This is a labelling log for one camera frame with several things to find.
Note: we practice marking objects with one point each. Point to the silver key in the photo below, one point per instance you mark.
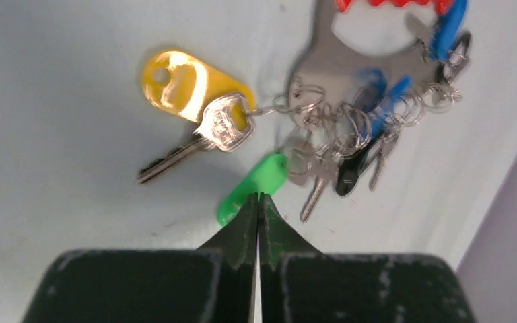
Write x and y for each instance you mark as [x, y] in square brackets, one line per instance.
[388, 144]
[224, 126]
[303, 164]

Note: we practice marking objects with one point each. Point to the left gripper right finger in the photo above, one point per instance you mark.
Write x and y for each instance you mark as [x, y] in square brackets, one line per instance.
[299, 283]

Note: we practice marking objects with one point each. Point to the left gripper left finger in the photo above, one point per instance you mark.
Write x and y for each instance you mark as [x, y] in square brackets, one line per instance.
[212, 283]

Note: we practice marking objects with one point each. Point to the yellow key tag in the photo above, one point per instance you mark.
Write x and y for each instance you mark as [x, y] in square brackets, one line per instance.
[180, 84]

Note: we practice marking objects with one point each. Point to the blue key tag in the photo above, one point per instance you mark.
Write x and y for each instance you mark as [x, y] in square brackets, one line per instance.
[450, 16]
[380, 103]

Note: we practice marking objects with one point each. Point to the black key tag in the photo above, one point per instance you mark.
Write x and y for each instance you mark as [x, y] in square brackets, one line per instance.
[352, 168]

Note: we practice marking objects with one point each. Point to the steel key holder red handle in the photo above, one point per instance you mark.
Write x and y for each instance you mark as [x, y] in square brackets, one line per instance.
[330, 71]

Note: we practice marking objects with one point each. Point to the green key tag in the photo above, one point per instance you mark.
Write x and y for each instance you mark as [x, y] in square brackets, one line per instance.
[268, 176]

